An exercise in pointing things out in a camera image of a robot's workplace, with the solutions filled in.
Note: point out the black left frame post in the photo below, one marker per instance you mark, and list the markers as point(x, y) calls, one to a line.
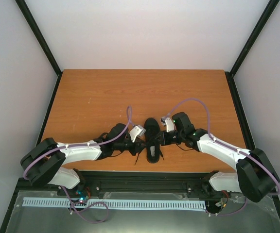
point(27, 14)

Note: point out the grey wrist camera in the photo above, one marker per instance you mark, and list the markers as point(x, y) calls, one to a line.
point(137, 131)
point(168, 123)

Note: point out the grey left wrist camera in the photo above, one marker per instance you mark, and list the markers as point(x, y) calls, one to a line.
point(137, 131)

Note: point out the right small wiring board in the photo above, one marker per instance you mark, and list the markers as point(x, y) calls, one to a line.
point(222, 203)

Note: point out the black right frame post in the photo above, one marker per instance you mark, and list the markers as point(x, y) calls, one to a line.
point(263, 19)

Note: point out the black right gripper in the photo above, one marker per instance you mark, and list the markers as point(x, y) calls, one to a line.
point(166, 140)

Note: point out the black canvas sneaker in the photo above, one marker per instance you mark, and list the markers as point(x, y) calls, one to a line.
point(151, 126)

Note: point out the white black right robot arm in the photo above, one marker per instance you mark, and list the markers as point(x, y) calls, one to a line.
point(253, 176)

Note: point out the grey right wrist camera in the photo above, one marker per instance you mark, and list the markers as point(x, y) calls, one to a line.
point(168, 123)

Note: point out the green lit controller board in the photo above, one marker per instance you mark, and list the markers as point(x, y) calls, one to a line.
point(81, 199)

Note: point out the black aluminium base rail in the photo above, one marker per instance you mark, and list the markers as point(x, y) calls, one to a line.
point(192, 185)

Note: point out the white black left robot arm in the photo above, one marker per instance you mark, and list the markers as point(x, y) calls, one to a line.
point(45, 163)

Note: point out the black frame post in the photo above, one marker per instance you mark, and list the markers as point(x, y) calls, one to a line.
point(263, 19)
point(27, 14)

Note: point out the light blue slotted cable duct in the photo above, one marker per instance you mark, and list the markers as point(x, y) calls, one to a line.
point(191, 205)

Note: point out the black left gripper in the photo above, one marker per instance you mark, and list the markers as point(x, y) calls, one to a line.
point(137, 147)

